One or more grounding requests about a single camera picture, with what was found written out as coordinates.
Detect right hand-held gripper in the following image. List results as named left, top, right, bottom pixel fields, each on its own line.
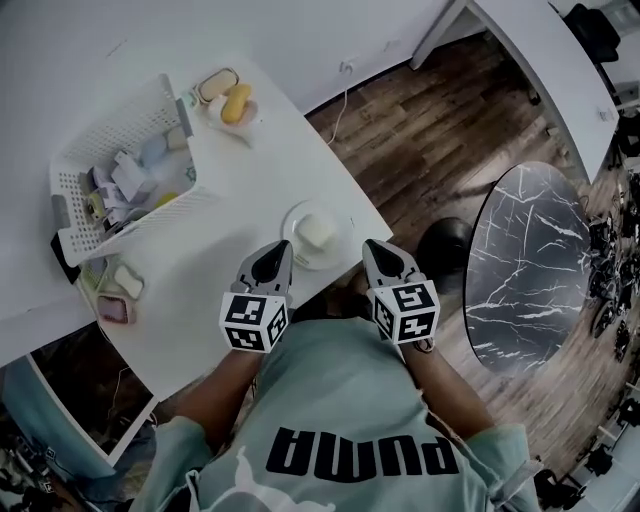
left=362, top=238, right=441, bottom=346

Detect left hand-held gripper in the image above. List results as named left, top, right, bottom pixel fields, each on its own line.
left=218, top=239, right=296, bottom=356

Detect white plate of food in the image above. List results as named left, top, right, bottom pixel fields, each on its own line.
left=280, top=199, right=356, bottom=272

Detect white block of food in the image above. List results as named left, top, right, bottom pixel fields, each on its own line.
left=296, top=213, right=338, bottom=252

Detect person's right forearm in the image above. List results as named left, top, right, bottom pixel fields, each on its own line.
left=401, top=339, right=496, bottom=444

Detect person's left forearm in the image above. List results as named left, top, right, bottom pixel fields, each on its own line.
left=172, top=348, right=264, bottom=454

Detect pale pink small plate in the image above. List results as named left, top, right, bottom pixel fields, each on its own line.
left=206, top=95, right=262, bottom=132

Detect black round stool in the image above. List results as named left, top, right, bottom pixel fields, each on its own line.
left=418, top=216, right=474, bottom=290

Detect white table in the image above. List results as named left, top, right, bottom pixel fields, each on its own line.
left=0, top=54, right=395, bottom=403

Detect white toy bread slice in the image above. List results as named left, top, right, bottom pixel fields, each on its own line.
left=112, top=264, right=145, bottom=300

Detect person's mint green shirt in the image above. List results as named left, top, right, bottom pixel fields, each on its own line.
left=148, top=315, right=545, bottom=512

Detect dark marble round table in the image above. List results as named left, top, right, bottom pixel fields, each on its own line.
left=464, top=161, right=592, bottom=376

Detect pink toy toast slice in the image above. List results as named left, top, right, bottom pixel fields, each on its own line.
left=96, top=294, right=140, bottom=326

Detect light blue toy item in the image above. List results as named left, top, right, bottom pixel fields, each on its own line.
left=140, top=136, right=170, bottom=170

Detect yellow toy bread roll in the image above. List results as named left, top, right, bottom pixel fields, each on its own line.
left=220, top=83, right=253, bottom=126

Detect white crumpled paper pieces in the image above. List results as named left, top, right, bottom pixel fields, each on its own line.
left=89, top=151, right=151, bottom=221

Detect beige toy toast slice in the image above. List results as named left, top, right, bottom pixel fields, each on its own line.
left=191, top=67, right=242, bottom=105

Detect white perforated plastic basket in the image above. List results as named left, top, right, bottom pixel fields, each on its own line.
left=48, top=73, right=207, bottom=270

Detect pile of black equipment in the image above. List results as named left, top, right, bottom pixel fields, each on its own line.
left=585, top=167, right=640, bottom=364

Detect long white desk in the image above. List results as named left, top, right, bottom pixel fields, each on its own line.
left=409, top=0, right=622, bottom=185

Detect black office chair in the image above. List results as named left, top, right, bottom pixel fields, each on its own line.
left=563, top=2, right=622, bottom=65

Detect white cable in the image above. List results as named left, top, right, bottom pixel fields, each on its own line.
left=318, top=88, right=352, bottom=147

